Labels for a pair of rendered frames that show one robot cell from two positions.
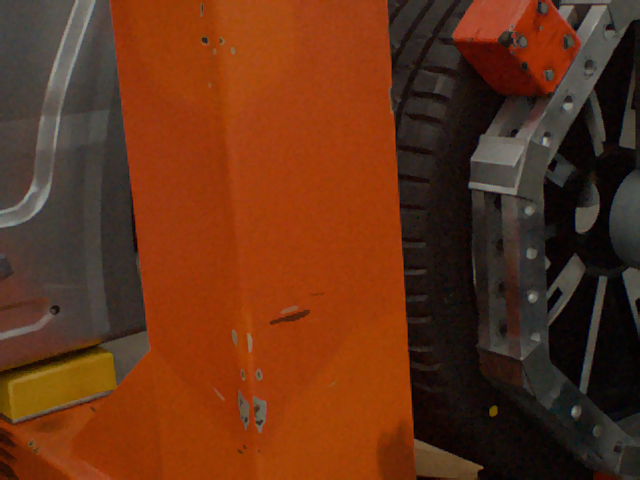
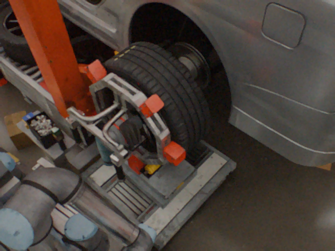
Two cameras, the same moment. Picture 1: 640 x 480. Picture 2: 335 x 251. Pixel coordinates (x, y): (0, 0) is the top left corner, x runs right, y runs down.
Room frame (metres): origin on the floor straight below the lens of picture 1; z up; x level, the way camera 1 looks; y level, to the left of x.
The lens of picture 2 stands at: (1.35, -1.63, 2.33)
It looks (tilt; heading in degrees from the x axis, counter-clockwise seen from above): 51 degrees down; 81
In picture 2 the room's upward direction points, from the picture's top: 3 degrees counter-clockwise
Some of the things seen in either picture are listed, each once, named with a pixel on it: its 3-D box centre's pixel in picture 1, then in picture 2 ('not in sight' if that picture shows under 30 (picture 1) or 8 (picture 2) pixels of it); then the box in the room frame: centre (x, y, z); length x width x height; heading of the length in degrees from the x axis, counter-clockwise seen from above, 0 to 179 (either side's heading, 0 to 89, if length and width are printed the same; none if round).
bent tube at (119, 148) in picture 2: not in sight; (121, 123); (1.29, -0.55, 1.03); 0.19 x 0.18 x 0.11; 36
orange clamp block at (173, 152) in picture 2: not in sight; (174, 153); (1.52, -0.65, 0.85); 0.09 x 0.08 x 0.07; 126
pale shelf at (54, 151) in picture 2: not in sight; (46, 134); (0.77, -0.03, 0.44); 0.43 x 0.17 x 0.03; 126
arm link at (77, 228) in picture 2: not in sight; (82, 232); (1.08, -1.02, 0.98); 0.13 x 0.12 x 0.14; 57
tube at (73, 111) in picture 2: not in sight; (93, 103); (1.17, -0.39, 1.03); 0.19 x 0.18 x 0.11; 36
